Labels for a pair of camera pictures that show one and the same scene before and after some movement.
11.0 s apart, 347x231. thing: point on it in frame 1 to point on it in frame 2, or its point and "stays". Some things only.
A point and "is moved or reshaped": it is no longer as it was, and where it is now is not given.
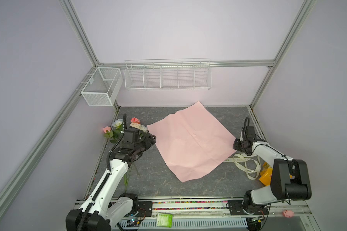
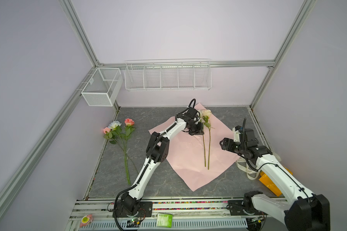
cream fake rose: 135,125 to 206,113
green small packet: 164,220 stays
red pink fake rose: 134,120 is moved or reshaped
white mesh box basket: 103,86 stays
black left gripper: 148,142 to 200,131
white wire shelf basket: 167,74 stays
